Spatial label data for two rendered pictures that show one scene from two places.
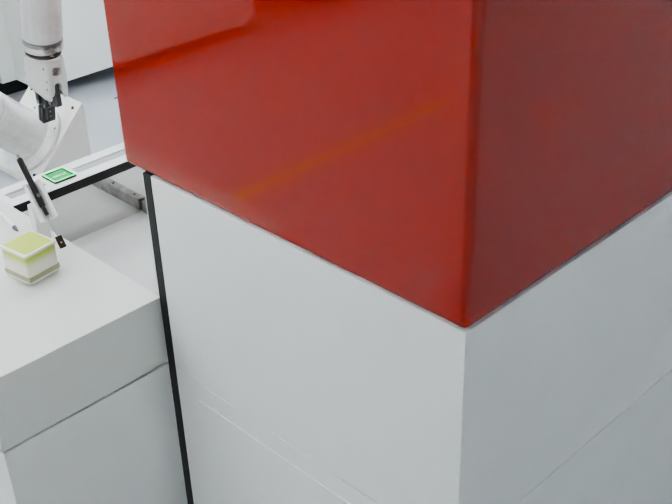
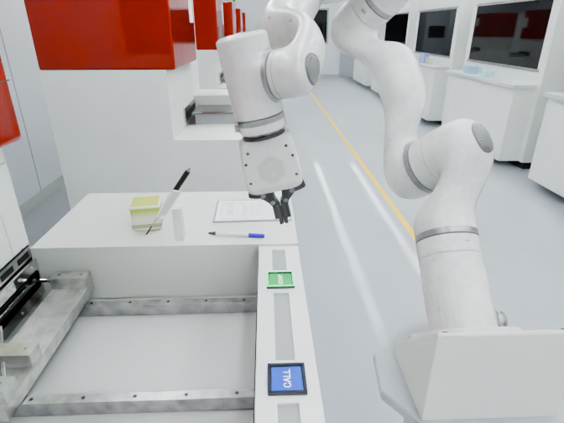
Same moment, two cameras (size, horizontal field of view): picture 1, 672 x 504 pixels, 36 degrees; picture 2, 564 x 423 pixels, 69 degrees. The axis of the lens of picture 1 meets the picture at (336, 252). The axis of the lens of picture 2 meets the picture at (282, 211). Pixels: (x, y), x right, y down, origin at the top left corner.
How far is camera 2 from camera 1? 2.66 m
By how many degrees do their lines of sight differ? 109
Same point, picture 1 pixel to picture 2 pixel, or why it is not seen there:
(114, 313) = (54, 231)
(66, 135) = (418, 342)
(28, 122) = (435, 296)
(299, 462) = not seen: outside the picture
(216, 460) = not seen: hidden behind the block
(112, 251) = (208, 341)
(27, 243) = (143, 200)
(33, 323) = (103, 211)
